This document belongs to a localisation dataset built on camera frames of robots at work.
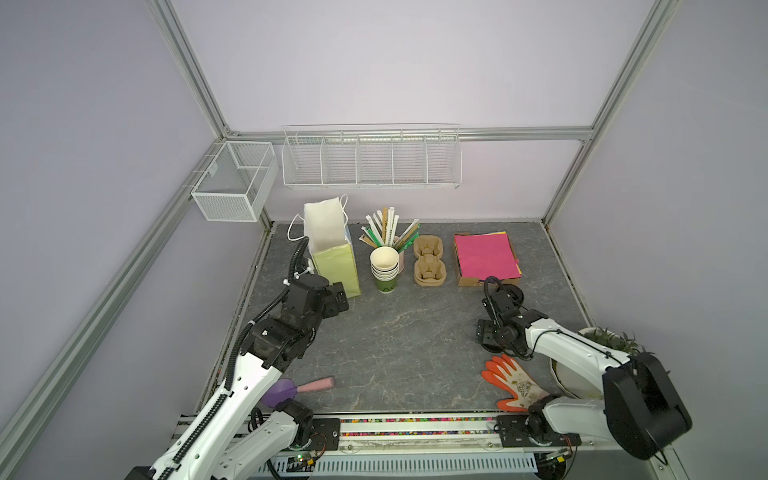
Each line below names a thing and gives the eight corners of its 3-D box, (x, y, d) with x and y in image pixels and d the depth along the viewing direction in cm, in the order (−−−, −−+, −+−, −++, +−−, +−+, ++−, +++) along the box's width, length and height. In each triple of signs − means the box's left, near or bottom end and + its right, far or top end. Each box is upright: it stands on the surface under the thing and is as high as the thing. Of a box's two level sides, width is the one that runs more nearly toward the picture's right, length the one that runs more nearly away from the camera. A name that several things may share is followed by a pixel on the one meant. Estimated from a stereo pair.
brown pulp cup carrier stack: (415, 290, 102) (415, 281, 98) (412, 244, 115) (413, 235, 111) (446, 290, 102) (448, 281, 98) (440, 244, 115) (442, 235, 111)
